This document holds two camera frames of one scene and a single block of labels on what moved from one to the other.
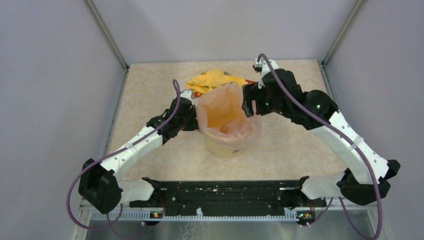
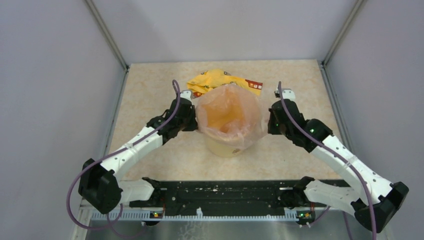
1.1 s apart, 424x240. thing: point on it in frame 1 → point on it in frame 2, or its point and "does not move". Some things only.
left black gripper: (194, 125) does not move
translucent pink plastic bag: (220, 116) does not move
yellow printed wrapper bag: (209, 80) does not move
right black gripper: (249, 93) → (271, 128)
